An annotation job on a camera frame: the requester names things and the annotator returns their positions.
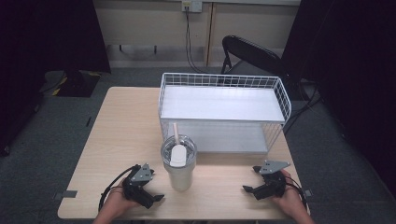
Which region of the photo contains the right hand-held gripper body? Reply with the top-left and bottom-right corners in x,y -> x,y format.
252,160 -> 291,201

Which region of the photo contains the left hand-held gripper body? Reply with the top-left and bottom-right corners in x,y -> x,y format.
121,163 -> 156,210

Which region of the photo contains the white tumbler cup with straw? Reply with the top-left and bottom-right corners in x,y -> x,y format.
160,122 -> 198,192

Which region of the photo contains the white wire shelf rack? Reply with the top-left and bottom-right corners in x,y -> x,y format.
157,72 -> 292,155

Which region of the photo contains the person's right hand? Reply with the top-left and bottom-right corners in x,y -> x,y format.
270,169 -> 308,219

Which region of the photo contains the person's left hand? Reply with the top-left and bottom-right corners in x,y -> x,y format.
105,182 -> 142,219

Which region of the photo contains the black folding chair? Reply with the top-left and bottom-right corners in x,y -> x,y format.
220,35 -> 289,86

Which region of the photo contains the dark stand base yellow tape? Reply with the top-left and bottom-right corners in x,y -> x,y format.
39,69 -> 103,98

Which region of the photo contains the black curtain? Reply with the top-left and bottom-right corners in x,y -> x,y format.
280,0 -> 396,190
0,0 -> 112,157

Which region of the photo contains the right hand-held gripper black cable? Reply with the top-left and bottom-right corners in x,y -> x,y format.
283,175 -> 308,210

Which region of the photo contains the black floor cable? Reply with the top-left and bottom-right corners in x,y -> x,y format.
282,78 -> 323,135

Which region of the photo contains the black cable from wall outlet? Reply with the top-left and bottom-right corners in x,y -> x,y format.
184,7 -> 216,75

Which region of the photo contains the white wall outlet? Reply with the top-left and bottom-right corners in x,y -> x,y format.
181,0 -> 204,14

